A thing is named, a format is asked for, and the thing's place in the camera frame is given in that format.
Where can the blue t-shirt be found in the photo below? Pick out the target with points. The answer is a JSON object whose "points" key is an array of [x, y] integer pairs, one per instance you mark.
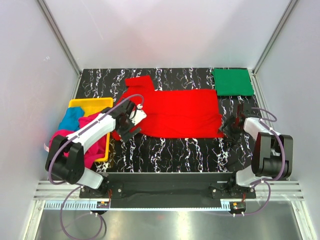
{"points": [[70, 121]]}

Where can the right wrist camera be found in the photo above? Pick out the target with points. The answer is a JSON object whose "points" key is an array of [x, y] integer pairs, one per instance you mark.
{"points": [[240, 112]]}

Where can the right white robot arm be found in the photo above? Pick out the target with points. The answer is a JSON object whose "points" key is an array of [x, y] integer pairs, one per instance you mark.
{"points": [[273, 152]]}

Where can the aluminium frame post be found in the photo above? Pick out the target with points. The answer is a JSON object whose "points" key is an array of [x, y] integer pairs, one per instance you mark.
{"points": [[275, 34], [43, 6]]}

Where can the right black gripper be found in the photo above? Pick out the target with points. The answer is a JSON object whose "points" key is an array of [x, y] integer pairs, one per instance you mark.
{"points": [[225, 127]]}

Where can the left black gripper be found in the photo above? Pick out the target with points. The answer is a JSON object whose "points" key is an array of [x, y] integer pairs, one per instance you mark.
{"points": [[126, 135]]}

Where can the folded green t-shirt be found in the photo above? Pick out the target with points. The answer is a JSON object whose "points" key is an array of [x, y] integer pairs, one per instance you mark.
{"points": [[232, 82]]}

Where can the red t-shirt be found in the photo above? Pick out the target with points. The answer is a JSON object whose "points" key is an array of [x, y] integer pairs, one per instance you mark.
{"points": [[175, 114]]}

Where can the left aluminium frame post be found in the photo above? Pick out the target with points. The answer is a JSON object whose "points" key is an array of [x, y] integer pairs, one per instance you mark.
{"points": [[43, 6]]}

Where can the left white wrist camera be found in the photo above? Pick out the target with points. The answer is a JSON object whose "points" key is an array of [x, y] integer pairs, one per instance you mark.
{"points": [[137, 114]]}

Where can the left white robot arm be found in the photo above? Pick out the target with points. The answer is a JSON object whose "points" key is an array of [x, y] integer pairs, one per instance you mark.
{"points": [[66, 157]]}

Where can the yellow plastic bin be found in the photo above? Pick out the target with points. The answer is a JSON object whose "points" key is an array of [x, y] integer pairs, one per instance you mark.
{"points": [[91, 106]]}

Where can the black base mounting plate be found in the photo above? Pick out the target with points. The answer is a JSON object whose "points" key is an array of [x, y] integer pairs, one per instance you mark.
{"points": [[210, 178]]}

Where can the front aluminium rail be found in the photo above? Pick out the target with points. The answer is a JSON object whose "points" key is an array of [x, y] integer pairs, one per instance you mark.
{"points": [[161, 196]]}

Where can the right aluminium frame post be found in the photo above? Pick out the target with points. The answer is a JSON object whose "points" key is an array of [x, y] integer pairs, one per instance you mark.
{"points": [[275, 34]]}

